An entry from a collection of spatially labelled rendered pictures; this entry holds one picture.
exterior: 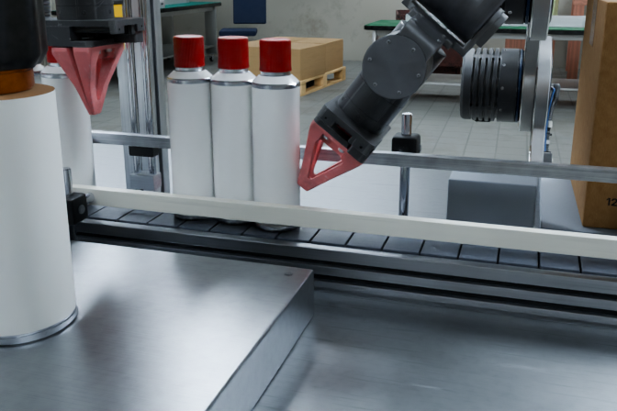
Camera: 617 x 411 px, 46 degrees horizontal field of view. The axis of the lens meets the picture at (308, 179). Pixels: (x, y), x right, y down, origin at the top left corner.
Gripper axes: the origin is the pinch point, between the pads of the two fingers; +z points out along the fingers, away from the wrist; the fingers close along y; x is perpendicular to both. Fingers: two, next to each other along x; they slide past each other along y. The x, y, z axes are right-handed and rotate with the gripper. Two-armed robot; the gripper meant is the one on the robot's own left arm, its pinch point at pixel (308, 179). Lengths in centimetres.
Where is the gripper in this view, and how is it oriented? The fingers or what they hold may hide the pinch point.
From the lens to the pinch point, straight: 78.8
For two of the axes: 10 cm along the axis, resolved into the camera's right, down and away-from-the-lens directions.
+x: 7.6, 6.4, -0.5
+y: -2.7, 2.5, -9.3
